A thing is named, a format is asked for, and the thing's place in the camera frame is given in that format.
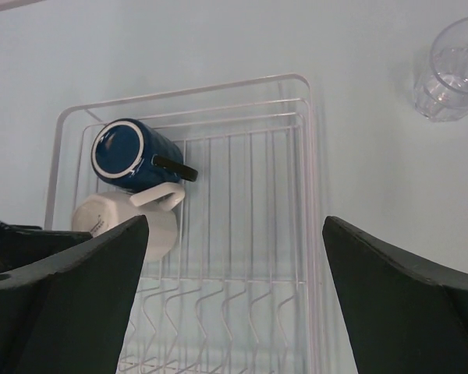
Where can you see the white wire dish rack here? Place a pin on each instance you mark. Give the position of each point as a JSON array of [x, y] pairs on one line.
[[239, 292]]

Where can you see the clear glass cup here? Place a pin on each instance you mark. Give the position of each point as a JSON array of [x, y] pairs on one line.
[[441, 90]]

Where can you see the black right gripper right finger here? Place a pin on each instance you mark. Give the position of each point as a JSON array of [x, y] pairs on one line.
[[403, 313]]

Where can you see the white ceramic mug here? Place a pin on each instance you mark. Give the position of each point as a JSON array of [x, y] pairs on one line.
[[103, 211]]

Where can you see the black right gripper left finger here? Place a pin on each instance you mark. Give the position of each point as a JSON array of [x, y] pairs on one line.
[[68, 313]]

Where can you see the dark blue ceramic mug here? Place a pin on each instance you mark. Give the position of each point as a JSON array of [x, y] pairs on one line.
[[129, 155]]

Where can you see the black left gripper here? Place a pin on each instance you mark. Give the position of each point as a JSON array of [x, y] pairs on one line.
[[22, 246]]

